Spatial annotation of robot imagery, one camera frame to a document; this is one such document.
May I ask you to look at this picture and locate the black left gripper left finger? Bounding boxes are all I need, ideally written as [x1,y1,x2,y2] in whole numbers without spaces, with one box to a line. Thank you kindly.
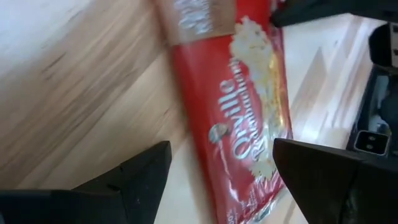
[0,140,174,224]

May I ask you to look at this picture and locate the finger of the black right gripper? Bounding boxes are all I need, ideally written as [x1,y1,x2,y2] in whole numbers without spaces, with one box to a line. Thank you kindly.
[269,0,398,29]

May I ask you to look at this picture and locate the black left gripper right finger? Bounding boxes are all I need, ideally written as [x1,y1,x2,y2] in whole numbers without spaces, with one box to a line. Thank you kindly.
[272,138,398,224]

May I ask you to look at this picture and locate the dark camera mount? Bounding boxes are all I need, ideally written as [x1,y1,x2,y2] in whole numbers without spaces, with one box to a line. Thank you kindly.
[345,65,398,158]

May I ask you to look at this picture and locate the small silver camera box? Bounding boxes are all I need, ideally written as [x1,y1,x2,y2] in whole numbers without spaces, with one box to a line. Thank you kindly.
[353,130,391,156]

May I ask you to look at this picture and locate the red popcorn bag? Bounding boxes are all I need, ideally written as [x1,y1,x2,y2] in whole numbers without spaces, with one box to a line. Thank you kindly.
[154,0,295,224]

